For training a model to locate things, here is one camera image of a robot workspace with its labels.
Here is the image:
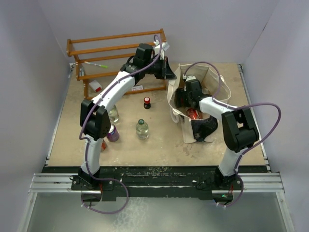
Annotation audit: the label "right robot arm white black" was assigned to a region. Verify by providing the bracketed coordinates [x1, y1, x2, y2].
[175, 79, 259, 189]

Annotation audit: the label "cream canvas tote bag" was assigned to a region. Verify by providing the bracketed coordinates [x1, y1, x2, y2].
[167, 64, 219, 144]

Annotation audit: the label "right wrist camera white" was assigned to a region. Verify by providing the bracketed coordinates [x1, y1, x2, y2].
[183, 75, 197, 84]

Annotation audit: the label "purple cable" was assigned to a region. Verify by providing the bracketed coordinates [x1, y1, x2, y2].
[183, 61, 282, 209]
[78, 34, 165, 215]

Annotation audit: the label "wooden shelf rack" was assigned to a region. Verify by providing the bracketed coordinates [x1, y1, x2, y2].
[66, 29, 167, 99]

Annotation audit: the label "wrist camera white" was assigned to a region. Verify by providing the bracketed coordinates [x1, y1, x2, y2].
[154, 40, 169, 59]
[183, 75, 197, 84]

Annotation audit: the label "green capped marker pen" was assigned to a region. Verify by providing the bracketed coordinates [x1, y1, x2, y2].
[84, 61, 108, 69]

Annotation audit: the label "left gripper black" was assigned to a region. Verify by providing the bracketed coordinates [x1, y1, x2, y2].
[144, 57, 176, 80]

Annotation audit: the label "small white red label card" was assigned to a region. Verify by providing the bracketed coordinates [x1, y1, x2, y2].
[131, 85, 143, 91]

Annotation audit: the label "clear bottle green cap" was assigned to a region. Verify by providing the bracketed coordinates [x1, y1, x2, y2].
[136, 119, 149, 140]
[108, 105, 119, 123]

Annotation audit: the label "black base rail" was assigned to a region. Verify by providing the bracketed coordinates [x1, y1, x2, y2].
[70, 166, 243, 202]

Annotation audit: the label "white red eraser box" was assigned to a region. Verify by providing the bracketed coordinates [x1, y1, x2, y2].
[89, 80, 102, 92]

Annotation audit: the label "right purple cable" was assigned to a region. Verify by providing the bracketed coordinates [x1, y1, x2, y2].
[183, 61, 282, 209]

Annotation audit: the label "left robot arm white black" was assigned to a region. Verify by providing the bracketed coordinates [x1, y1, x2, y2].
[78, 41, 176, 189]

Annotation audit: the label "red can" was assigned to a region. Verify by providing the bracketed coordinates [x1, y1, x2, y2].
[101, 140, 107, 152]
[186, 108, 201, 120]

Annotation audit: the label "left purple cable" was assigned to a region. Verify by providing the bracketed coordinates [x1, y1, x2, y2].
[78, 34, 165, 215]

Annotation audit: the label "purple soda can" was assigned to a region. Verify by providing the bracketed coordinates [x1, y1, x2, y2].
[107, 124, 120, 142]

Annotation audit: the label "red black stamp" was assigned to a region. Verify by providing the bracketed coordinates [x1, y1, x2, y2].
[143, 97, 151, 109]

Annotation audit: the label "grey metal clips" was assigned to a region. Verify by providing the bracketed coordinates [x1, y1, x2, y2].
[79, 67, 84, 76]

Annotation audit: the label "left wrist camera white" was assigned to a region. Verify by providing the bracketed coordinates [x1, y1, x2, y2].
[154, 40, 169, 59]

